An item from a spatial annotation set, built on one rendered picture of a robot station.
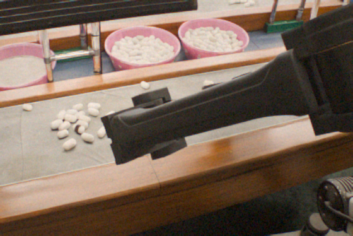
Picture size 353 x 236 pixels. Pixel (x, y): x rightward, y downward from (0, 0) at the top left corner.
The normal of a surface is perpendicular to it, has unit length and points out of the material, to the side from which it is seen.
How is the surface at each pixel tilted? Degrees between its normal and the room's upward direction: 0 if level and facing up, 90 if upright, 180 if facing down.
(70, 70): 0
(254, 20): 90
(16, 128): 0
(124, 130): 78
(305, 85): 49
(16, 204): 0
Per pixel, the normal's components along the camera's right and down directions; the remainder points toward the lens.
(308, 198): 0.04, -0.79
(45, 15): 0.28, 0.07
